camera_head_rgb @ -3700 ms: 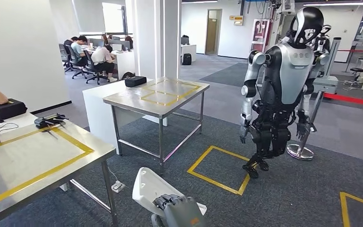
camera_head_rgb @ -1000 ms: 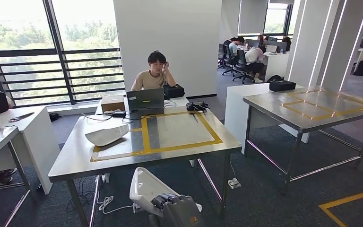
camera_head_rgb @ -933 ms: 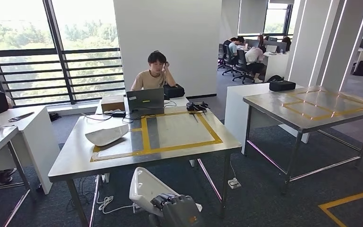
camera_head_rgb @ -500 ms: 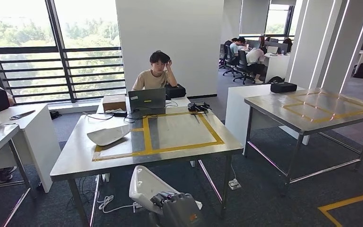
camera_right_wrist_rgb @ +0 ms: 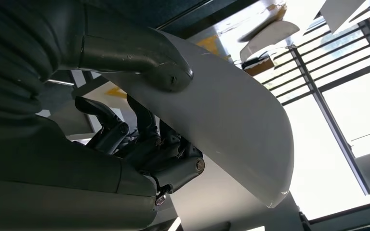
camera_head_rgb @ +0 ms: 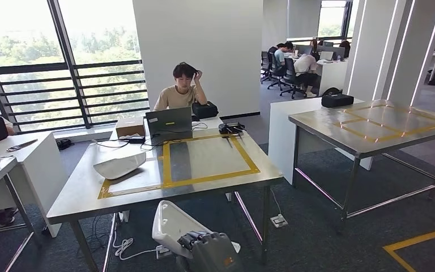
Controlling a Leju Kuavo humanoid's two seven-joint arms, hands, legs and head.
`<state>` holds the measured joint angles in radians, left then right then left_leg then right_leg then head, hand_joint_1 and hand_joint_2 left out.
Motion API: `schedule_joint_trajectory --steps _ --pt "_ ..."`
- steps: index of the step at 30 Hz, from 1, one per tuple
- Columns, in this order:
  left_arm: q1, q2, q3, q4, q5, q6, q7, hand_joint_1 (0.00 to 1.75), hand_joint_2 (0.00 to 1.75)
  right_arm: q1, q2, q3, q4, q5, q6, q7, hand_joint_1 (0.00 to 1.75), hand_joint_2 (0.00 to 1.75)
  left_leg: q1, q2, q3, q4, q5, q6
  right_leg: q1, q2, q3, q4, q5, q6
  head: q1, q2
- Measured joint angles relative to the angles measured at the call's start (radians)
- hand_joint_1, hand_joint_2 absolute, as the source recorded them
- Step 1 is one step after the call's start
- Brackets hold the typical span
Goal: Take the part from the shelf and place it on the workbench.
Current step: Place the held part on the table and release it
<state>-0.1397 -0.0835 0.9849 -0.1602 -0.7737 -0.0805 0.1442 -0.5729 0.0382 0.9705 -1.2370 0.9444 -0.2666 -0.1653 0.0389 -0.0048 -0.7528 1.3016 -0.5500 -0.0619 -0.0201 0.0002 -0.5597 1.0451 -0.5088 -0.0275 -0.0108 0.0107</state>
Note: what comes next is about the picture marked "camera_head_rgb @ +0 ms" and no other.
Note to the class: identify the black router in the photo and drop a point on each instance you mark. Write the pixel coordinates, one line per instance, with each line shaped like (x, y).
(231, 128)

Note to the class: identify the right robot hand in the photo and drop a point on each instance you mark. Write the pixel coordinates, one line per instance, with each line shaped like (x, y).
(213, 255)

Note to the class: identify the black window railing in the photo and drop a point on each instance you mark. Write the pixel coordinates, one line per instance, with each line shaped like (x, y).
(77, 94)

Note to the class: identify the black office chair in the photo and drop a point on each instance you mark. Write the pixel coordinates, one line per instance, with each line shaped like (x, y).
(289, 73)
(273, 69)
(264, 65)

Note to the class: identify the cardboard box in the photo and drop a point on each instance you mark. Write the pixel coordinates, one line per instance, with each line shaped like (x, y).
(129, 127)

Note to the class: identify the white power strip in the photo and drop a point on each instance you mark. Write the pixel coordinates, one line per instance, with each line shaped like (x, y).
(278, 221)
(163, 252)

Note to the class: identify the black power adapter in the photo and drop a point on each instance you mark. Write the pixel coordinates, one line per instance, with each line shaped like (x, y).
(137, 139)

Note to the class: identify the white plastic part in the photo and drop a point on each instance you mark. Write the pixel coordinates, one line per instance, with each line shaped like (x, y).
(120, 167)
(172, 225)

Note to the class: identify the flat hand tool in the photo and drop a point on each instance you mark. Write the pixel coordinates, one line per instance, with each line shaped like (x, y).
(22, 145)

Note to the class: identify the black carrying case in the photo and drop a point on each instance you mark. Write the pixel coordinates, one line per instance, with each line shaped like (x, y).
(337, 101)
(205, 110)

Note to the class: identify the steel table with yellow tape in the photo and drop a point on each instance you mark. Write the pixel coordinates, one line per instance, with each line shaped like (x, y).
(390, 124)

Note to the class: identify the grey laptop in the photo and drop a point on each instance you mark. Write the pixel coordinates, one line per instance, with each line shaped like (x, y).
(168, 122)

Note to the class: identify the black gear pile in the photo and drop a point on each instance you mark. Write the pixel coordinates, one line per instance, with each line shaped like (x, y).
(64, 144)

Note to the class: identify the steel workbench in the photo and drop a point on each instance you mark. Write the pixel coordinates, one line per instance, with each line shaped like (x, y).
(210, 157)

